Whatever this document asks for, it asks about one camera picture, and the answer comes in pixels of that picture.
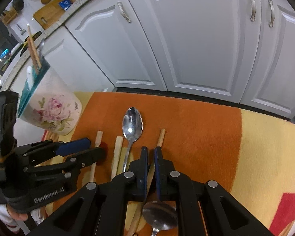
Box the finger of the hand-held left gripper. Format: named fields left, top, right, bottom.
left=17, top=138, right=91, bottom=157
left=24, top=147, right=106, bottom=177

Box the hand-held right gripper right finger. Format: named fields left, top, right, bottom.
left=154, top=146, right=276, bottom=236

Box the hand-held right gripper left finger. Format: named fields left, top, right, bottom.
left=33, top=146, right=149, bottom=236

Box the large metal spoon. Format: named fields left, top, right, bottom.
left=142, top=201, right=178, bottom=236

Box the floral utensil holder cup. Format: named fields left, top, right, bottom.
left=16, top=56, right=83, bottom=136

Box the small metal spoon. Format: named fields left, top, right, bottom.
left=122, top=107, right=144, bottom=174

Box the white plastic spoon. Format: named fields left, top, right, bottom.
left=27, top=66, right=36, bottom=96

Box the person's left forearm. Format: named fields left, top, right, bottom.
left=0, top=204, right=21, bottom=234

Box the person's left hand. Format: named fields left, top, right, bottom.
left=13, top=211, right=29, bottom=222

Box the white shoe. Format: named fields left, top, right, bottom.
left=31, top=208, right=43, bottom=225

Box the orange yellow patterned mat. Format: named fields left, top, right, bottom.
left=38, top=91, right=295, bottom=236

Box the white cabinet door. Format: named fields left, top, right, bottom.
left=240, top=0, right=295, bottom=120
left=64, top=0, right=168, bottom=92
left=41, top=28, right=117, bottom=94
left=119, top=0, right=262, bottom=104

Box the wooden cutting board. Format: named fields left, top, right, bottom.
left=33, top=0, right=74, bottom=30

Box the blue white packet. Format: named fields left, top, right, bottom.
left=59, top=0, right=72, bottom=11

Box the wooden chopstick basket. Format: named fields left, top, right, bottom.
left=1, top=7, right=18, bottom=26

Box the metal cabinet handle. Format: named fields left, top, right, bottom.
left=268, top=0, right=276, bottom=28
left=117, top=1, right=132, bottom=24
left=248, top=0, right=257, bottom=22

